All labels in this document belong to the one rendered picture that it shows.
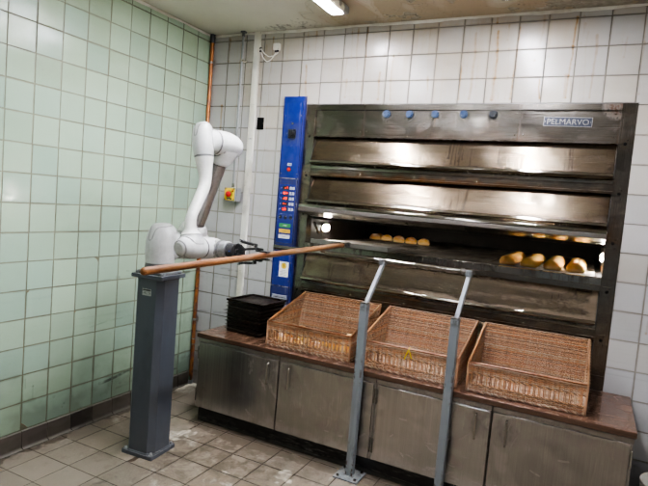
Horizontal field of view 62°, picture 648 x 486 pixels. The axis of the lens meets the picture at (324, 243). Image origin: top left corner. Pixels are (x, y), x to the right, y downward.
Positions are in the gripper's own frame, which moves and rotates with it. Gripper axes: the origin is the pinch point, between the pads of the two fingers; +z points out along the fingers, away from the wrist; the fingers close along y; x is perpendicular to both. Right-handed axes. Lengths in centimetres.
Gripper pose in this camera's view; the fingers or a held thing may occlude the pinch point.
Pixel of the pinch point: (262, 255)
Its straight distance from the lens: 266.6
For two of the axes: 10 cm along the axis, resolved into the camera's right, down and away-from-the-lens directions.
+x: -4.6, 0.3, -8.9
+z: 8.8, 1.1, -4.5
